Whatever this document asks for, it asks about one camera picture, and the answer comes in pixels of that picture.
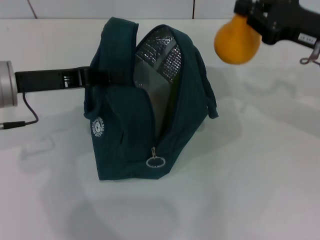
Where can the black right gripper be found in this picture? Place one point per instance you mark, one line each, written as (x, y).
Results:
(282, 20)

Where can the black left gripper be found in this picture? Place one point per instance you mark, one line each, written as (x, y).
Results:
(42, 80)

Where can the orange yellow pear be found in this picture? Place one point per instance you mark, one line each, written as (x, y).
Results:
(237, 42)

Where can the dark teal insulated lunch bag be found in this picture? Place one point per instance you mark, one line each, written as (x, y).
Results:
(192, 105)

